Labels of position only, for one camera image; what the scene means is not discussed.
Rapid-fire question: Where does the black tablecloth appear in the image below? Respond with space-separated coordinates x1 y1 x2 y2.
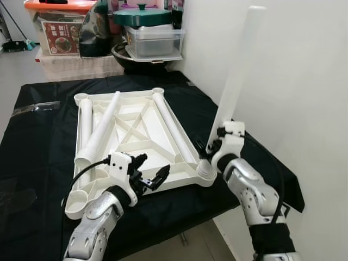
0 71 305 261

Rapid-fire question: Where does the white plastic children table top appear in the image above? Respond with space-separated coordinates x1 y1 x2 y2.
64 87 218 221

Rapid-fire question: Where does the clear plastic container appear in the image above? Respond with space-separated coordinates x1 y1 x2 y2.
125 26 187 61

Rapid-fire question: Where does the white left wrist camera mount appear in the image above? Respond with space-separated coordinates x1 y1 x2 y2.
107 152 136 192

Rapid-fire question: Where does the green cooking pot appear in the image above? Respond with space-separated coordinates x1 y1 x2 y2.
113 4 173 28

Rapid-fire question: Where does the black wok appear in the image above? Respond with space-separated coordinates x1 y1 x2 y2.
111 43 185 76

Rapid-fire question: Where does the red printed carton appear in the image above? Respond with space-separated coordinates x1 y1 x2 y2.
41 21 82 55

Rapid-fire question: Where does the broom with dustpan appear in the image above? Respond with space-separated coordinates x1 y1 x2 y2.
0 22 34 53

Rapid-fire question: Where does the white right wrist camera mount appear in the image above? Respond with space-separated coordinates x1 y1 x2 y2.
209 121 246 164

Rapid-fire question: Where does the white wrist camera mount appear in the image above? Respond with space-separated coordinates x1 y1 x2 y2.
209 121 246 164
107 152 136 192

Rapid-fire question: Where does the low translucent storage box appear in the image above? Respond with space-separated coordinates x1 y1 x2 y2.
35 52 126 82

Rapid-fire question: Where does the large grey tape patch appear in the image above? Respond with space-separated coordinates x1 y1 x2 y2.
0 182 36 213

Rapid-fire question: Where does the white plastic table leg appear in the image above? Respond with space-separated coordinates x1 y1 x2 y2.
197 5 267 180
76 98 94 158
73 91 121 168
151 91 197 165

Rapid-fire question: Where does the clear tape strip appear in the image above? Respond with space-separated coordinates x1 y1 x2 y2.
12 101 59 116

